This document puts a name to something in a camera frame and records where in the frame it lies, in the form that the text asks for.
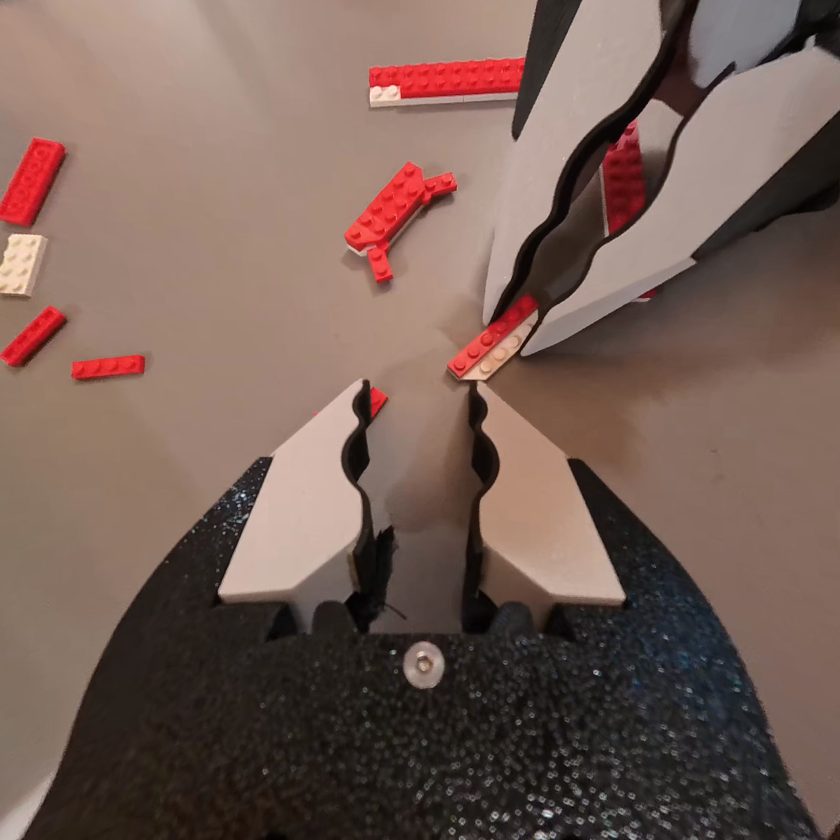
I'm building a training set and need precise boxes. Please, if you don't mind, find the wide red lego plate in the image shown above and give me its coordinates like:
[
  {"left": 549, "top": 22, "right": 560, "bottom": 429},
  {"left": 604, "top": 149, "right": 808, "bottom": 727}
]
[{"left": 0, "top": 137, "right": 67, "bottom": 228}]

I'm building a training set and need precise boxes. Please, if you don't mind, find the red and white lego wedge assembly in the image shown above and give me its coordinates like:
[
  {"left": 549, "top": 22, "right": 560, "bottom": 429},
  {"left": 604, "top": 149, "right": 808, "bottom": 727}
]
[{"left": 446, "top": 293, "right": 541, "bottom": 382}]

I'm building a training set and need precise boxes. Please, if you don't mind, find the long red lego plate assembly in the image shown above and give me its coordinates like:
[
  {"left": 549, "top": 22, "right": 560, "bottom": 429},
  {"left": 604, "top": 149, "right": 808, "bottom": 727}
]
[{"left": 600, "top": 118, "right": 658, "bottom": 303}]

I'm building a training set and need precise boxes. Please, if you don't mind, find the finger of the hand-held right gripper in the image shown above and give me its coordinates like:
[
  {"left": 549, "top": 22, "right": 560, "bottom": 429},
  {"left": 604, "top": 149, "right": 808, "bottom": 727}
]
[
  {"left": 483, "top": 0, "right": 675, "bottom": 324},
  {"left": 520, "top": 0, "right": 840, "bottom": 357}
]

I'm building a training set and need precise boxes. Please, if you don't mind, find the narrow red lego plate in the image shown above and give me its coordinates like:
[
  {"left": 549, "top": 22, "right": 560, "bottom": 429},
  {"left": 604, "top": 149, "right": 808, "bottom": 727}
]
[
  {"left": 71, "top": 354, "right": 146, "bottom": 382},
  {"left": 0, "top": 306, "right": 68, "bottom": 368}
]

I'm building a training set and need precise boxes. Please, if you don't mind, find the small red lego plate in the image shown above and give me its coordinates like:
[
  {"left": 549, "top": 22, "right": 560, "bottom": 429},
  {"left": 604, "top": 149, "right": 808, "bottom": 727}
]
[{"left": 313, "top": 386, "right": 389, "bottom": 421}]

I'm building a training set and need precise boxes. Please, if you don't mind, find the red lego wing assembly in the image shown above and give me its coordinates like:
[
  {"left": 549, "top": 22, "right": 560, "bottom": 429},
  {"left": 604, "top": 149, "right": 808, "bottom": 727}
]
[{"left": 344, "top": 161, "right": 459, "bottom": 285}]

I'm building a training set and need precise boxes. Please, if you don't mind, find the long red and white lego assembly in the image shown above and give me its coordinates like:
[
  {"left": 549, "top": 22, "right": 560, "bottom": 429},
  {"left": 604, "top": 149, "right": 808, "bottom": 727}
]
[{"left": 368, "top": 57, "right": 526, "bottom": 109}]

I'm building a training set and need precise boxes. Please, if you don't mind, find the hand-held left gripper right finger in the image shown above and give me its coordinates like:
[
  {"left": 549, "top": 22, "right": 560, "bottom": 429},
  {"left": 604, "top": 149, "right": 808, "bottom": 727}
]
[{"left": 461, "top": 381, "right": 627, "bottom": 635}]

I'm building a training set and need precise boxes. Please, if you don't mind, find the white lego plate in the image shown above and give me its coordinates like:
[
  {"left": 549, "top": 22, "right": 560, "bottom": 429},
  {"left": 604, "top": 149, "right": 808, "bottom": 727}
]
[{"left": 0, "top": 234, "right": 49, "bottom": 299}]

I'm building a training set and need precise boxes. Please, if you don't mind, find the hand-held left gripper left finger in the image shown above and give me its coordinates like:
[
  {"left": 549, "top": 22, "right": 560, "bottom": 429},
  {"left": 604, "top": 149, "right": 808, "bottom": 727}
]
[{"left": 218, "top": 378, "right": 398, "bottom": 635}]

